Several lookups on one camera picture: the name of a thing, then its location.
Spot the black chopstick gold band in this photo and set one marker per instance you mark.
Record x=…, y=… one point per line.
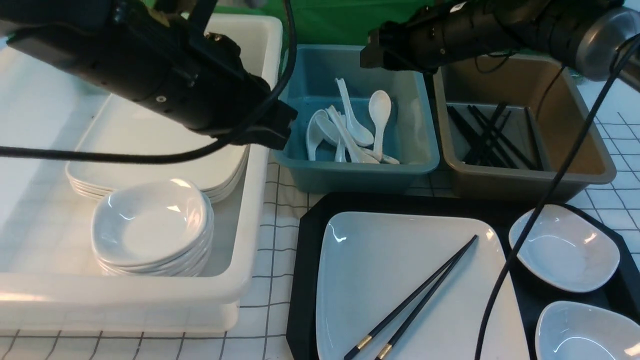
x=427, y=284
x=408, y=322

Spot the white spoon upright handle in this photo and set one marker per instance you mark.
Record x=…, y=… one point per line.
x=361, y=135

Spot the white small dish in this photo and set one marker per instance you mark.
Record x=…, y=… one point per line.
x=569, y=253
x=568, y=330

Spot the black serving tray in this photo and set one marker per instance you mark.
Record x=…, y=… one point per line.
x=621, y=294

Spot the white spoon bowl left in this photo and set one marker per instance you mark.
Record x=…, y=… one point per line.
x=314, y=134

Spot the white spoon in bin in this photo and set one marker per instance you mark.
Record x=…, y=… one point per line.
x=332, y=136

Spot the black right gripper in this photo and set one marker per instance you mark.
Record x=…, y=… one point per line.
x=434, y=37

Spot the stack of white square plates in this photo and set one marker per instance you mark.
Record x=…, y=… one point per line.
x=150, y=155

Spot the white spoon right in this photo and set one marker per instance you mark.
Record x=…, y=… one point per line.
x=380, y=108

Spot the large white square plate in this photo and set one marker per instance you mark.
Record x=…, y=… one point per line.
x=370, y=263

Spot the teal plastic bin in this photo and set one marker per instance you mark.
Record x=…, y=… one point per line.
x=409, y=136

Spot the black chopsticks in bin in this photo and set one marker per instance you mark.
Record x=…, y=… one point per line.
x=496, y=135

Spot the stack of small white dishes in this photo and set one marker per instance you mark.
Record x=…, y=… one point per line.
x=161, y=228

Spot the green cloth backdrop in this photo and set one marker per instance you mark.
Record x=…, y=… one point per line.
x=317, y=21

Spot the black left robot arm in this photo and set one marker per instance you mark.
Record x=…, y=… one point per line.
x=71, y=35

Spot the large white plastic bin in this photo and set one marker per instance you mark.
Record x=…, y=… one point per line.
x=50, y=279

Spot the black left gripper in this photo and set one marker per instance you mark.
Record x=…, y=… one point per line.
x=199, y=81

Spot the white ceramic soup spoon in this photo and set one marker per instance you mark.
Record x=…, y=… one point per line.
x=355, y=153

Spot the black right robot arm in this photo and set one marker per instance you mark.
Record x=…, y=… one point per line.
x=589, y=36

